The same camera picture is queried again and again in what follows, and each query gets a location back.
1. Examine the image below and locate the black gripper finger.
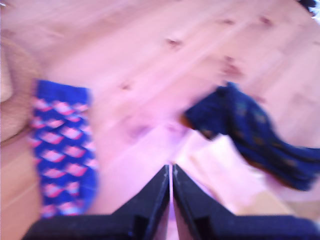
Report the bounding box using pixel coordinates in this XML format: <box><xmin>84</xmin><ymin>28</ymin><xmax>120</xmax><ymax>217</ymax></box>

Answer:
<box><xmin>171</xmin><ymin>164</ymin><xmax>238</xmax><ymax>240</ymax></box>
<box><xmin>109</xmin><ymin>164</ymin><xmax>171</xmax><ymax>240</ymax></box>

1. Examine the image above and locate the blue pink brick pattern sock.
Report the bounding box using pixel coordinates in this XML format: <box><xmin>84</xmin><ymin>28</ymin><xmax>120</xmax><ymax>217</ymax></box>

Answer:
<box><xmin>28</xmin><ymin>79</ymin><xmax>100</xmax><ymax>220</ymax></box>

